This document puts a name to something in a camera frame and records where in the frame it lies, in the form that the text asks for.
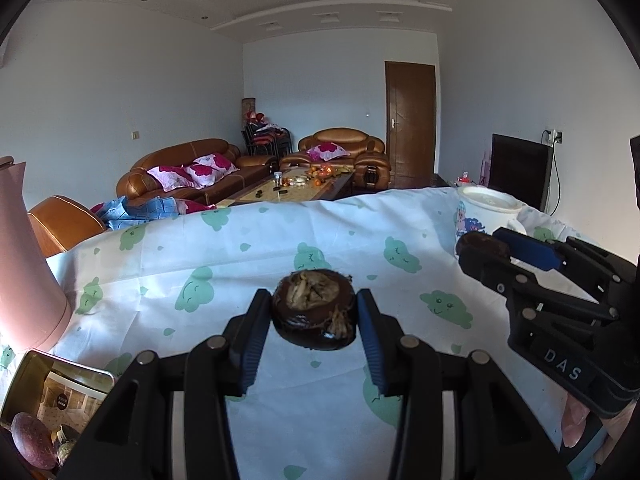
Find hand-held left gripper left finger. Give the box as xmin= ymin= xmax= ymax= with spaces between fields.
xmin=60 ymin=289 xmax=275 ymax=480

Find pink tin box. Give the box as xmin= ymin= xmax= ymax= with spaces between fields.
xmin=0 ymin=350 xmax=115 ymax=480

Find black power cable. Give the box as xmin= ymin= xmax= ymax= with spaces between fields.
xmin=542 ymin=131 xmax=562 ymax=215

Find blue plaid cloth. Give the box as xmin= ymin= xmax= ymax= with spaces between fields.
xmin=90 ymin=196 xmax=181 ymax=231

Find wooden coffee table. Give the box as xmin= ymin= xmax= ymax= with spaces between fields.
xmin=215 ymin=167 xmax=358 ymax=208

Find printed paper sheet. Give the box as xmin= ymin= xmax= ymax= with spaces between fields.
xmin=37 ymin=370 xmax=108 ymax=431

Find pink electric kettle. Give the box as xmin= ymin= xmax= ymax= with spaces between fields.
xmin=0 ymin=156 xmax=73 ymax=353

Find pink floral pillow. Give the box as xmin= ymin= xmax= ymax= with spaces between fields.
xmin=185 ymin=154 xmax=238 ymax=188
xmin=306 ymin=143 xmax=349 ymax=162
xmin=146 ymin=165 xmax=201 ymax=192

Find brown wooden door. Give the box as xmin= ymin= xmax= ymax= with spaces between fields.
xmin=384 ymin=61 xmax=437 ymax=188

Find person's right hand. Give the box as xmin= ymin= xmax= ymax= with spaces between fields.
xmin=560 ymin=392 xmax=608 ymax=461

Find stacked dark chairs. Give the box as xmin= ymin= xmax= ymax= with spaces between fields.
xmin=241 ymin=122 xmax=292 ymax=158

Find white green-print tablecloth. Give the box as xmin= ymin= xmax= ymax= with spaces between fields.
xmin=0 ymin=187 xmax=616 ymax=480

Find purple passion fruit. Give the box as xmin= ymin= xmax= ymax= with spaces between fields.
xmin=11 ymin=412 xmax=57 ymax=471

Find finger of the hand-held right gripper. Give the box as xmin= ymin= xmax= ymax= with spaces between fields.
xmin=492 ymin=227 xmax=637 ymax=307
xmin=457 ymin=242 xmax=621 ymax=326

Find brown leather armchair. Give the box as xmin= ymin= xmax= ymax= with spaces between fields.
xmin=280 ymin=127 xmax=391 ymax=191
xmin=27 ymin=195 xmax=108 ymax=258

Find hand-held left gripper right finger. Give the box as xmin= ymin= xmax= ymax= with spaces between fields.
xmin=356 ymin=289 xmax=563 ymax=480

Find white printed mug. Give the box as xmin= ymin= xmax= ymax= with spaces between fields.
xmin=454 ymin=185 xmax=528 ymax=261

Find brown leather long sofa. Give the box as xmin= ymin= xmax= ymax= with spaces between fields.
xmin=116 ymin=138 xmax=278 ymax=206

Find black television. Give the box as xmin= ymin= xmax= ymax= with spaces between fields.
xmin=487 ymin=133 xmax=553 ymax=211

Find heap of orange fruits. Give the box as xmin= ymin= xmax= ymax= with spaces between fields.
xmin=305 ymin=162 xmax=351 ymax=183

